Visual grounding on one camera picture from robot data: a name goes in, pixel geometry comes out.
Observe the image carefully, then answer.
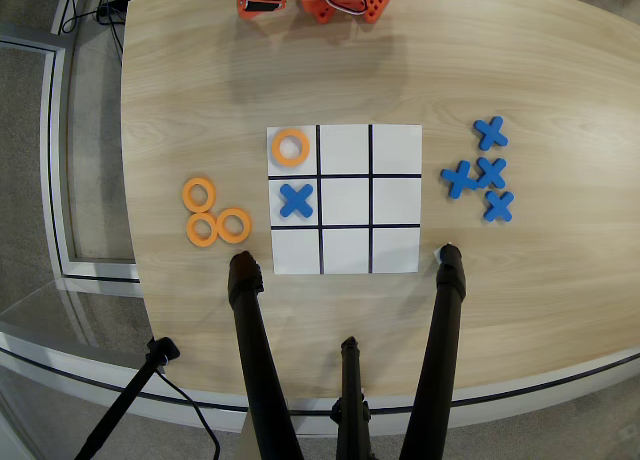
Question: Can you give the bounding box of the orange foam ring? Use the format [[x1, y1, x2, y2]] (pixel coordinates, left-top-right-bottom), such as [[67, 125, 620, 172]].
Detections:
[[270, 127, 312, 169], [185, 211, 220, 249], [216, 207, 253, 245], [181, 176, 218, 214]]

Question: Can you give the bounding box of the blue foam cross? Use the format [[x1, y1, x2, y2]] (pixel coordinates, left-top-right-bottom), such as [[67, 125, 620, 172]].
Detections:
[[474, 156, 508, 190], [482, 189, 516, 224], [472, 115, 510, 152], [439, 159, 480, 200], [278, 182, 316, 219]]

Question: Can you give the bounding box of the white tic-tac-toe grid sheet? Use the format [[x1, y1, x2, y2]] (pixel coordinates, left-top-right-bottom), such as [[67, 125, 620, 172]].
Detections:
[[266, 124, 424, 276]]

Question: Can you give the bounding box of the thin black tripod leg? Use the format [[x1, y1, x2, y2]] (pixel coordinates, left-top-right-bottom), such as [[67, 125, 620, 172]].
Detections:
[[329, 335, 374, 460]]

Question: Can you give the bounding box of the black stand pole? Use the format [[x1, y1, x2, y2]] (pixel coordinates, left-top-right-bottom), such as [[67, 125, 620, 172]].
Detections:
[[73, 336, 182, 460]]

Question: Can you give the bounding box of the black stand cable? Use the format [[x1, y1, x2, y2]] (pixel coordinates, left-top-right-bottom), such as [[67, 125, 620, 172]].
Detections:
[[153, 368, 222, 460]]

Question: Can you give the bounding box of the metal glass panel frame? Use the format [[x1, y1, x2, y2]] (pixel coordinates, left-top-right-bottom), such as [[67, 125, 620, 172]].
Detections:
[[0, 35, 143, 284]]

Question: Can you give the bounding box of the black floor cable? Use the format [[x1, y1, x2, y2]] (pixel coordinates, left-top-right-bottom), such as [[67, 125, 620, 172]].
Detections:
[[58, 0, 87, 36], [94, 0, 125, 56]]

